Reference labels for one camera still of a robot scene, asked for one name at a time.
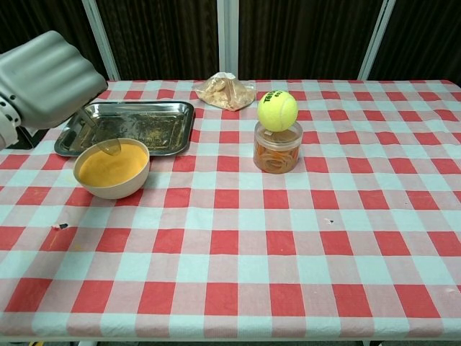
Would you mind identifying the dark pleated partition panel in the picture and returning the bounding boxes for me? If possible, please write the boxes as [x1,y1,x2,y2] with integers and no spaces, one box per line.
[238,0,382,81]
[96,0,220,81]
[370,0,461,81]
[0,0,111,82]

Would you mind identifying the clear bag of snacks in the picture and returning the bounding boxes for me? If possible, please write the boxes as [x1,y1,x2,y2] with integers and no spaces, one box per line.
[194,71,257,111]

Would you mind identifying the silver metal spoon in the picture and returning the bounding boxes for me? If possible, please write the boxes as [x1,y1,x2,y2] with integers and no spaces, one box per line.
[76,107,124,157]

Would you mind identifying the clear jar of rubber bands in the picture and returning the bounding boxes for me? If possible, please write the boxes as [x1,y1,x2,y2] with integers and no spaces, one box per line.
[252,120,304,175]

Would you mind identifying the yellow tennis ball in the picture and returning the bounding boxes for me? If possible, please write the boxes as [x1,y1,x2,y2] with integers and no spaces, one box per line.
[256,89,299,132]

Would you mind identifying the red white checkered tablecloth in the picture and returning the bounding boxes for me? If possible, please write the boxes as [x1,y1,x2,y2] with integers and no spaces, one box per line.
[0,79,461,342]

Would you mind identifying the stainless steel rectangular tray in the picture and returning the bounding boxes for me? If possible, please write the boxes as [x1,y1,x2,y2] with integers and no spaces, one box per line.
[53,100,196,158]

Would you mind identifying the beige bowl of yellow powder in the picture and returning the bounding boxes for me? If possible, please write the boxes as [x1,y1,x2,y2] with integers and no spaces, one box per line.
[73,138,151,200]

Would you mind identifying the white partition frame post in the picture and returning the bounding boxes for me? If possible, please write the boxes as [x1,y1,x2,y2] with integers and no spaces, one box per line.
[81,0,121,81]
[216,0,241,81]
[357,0,398,81]

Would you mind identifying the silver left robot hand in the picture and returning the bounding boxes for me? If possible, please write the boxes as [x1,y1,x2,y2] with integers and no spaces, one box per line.
[0,30,109,131]

